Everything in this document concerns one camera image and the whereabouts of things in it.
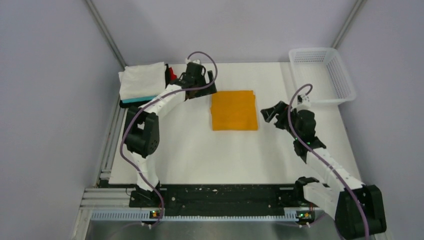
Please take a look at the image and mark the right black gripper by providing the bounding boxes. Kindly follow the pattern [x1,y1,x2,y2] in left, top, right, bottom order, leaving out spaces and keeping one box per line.
[261,100,302,140]

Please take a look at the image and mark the yellow t-shirt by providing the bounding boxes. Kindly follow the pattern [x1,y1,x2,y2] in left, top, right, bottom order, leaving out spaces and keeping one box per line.
[210,90,259,131]

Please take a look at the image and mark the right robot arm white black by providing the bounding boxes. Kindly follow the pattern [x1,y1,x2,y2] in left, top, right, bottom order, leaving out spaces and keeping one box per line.
[260,101,387,240]

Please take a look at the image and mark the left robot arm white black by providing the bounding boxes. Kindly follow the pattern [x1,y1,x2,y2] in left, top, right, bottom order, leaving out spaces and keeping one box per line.
[119,62,218,207]

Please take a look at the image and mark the red folded t-shirt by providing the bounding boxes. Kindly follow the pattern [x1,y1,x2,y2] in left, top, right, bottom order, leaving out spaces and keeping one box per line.
[168,67,178,82]

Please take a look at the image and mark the teal folded t-shirt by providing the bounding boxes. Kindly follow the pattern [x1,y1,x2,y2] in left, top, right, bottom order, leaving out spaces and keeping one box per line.
[121,95,156,104]

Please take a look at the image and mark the white plastic basket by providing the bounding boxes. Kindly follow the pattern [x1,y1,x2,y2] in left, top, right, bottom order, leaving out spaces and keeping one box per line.
[288,47,357,106]

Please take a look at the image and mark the black folded t-shirt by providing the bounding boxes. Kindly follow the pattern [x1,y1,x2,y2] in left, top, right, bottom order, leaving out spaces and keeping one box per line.
[119,63,171,110]

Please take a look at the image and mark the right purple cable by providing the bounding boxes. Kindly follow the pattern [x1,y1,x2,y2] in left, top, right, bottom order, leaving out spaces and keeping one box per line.
[286,83,370,240]

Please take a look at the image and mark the purple cable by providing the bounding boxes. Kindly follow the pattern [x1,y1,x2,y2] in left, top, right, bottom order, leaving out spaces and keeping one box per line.
[286,83,370,240]
[119,50,219,229]

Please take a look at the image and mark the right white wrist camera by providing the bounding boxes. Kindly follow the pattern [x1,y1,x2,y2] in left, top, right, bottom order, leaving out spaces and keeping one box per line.
[296,94,312,111]

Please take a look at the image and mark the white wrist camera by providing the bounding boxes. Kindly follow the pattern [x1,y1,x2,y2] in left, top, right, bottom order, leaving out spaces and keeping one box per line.
[184,58,202,65]
[296,94,312,111]

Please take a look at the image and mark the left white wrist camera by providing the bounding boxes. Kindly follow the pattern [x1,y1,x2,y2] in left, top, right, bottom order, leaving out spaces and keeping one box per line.
[184,58,202,65]

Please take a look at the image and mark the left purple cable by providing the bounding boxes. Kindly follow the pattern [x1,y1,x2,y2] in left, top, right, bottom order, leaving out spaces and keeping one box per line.
[119,50,219,229]

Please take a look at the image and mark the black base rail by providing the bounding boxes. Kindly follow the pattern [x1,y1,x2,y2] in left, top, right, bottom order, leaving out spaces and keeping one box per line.
[127,177,316,217]

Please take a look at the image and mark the left aluminium frame rail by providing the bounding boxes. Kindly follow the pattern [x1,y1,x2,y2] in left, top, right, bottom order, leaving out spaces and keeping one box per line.
[92,97,125,188]

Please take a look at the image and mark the right corner aluminium post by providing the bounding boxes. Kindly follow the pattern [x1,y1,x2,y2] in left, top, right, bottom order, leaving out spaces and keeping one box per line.
[331,0,368,49]

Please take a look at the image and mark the corner aluminium post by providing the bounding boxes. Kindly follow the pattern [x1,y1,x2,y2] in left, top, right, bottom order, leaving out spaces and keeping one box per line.
[83,0,127,69]
[331,0,368,49]

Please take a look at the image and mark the left corner aluminium post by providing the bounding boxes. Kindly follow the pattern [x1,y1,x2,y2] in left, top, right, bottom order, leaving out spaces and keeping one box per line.
[83,0,127,69]

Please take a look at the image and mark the white slotted cable duct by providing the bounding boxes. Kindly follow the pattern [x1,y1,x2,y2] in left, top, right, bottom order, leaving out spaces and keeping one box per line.
[90,208,313,222]

